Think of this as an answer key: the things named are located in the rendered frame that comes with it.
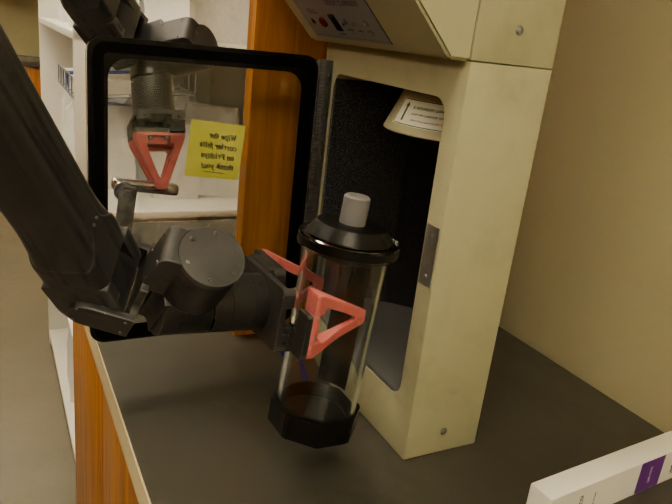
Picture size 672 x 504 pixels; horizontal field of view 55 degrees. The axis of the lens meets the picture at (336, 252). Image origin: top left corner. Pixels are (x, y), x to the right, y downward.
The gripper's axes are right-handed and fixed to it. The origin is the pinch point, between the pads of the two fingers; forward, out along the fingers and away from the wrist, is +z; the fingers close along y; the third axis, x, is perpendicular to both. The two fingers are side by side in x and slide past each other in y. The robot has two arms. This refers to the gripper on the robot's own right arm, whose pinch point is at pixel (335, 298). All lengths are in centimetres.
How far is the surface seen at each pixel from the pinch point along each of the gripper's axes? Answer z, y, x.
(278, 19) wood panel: 4.1, 34.1, -28.3
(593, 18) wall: 52, 21, -38
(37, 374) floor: -2, 198, 116
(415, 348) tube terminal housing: 11.0, -2.0, 5.7
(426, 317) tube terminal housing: 10.6, -3.0, 1.3
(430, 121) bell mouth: 12.5, 6.3, -19.5
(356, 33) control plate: 4.8, 13.6, -27.6
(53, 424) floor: 0, 161, 116
